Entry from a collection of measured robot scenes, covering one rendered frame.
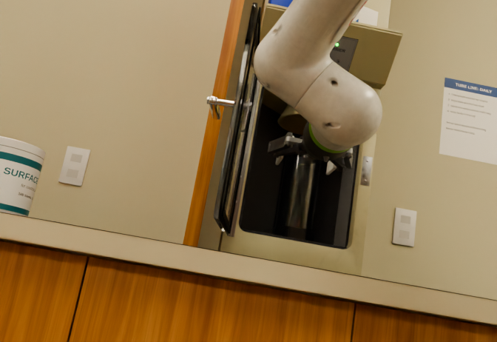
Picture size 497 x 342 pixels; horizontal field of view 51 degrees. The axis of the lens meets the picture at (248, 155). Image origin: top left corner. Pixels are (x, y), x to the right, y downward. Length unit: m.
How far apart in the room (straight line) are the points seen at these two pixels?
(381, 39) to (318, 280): 0.61
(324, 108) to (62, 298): 0.51
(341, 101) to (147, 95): 0.98
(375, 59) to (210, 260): 0.65
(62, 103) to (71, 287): 0.92
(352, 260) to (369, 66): 0.45
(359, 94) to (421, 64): 1.09
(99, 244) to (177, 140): 0.83
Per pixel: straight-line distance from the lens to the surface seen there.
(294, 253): 1.17
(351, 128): 0.81
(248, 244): 1.16
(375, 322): 0.93
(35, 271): 0.91
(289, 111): 1.29
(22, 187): 1.09
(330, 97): 0.81
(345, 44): 1.24
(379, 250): 1.68
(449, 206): 1.80
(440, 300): 0.94
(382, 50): 1.26
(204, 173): 1.08
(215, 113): 0.97
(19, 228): 0.89
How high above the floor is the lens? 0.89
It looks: 15 degrees up
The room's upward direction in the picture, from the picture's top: 10 degrees clockwise
